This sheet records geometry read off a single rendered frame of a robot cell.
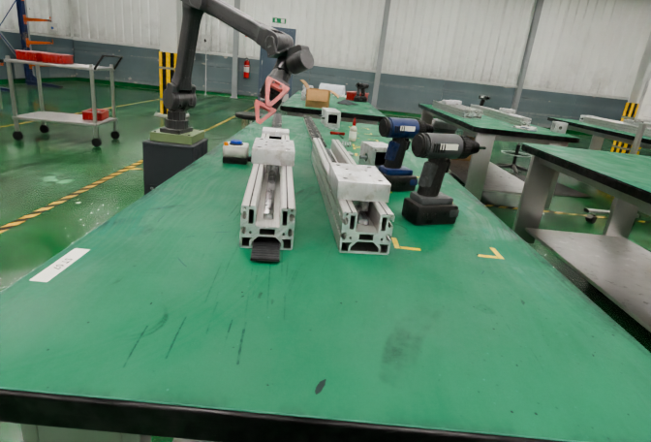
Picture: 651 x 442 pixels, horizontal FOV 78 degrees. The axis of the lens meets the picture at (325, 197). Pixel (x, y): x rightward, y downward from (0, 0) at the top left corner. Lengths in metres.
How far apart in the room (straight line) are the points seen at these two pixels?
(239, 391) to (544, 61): 13.66
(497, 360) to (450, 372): 0.08
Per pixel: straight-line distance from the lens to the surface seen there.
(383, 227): 0.80
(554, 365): 0.64
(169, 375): 0.51
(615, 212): 3.37
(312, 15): 12.50
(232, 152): 1.38
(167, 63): 7.79
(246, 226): 0.76
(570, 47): 14.19
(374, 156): 1.42
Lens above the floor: 1.12
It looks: 18 degrees down
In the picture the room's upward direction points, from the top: 6 degrees clockwise
